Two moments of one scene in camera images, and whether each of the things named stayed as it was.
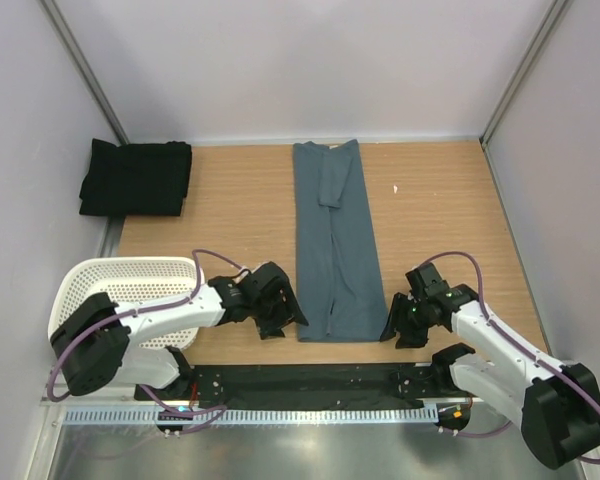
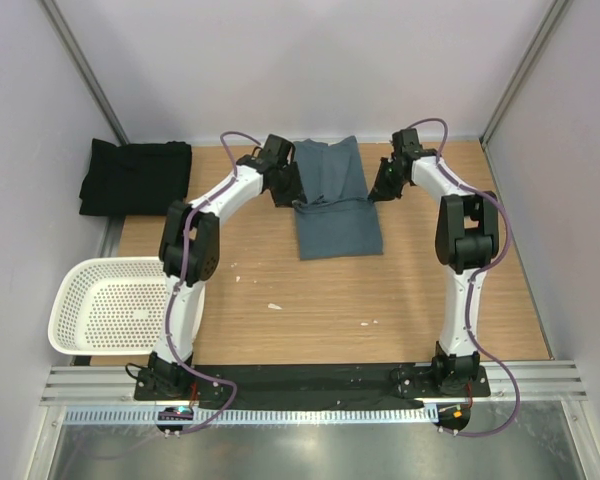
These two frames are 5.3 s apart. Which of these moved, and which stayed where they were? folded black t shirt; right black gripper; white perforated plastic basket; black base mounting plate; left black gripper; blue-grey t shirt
Moved: left black gripper; blue-grey t shirt; right black gripper
Stayed: folded black t shirt; white perforated plastic basket; black base mounting plate
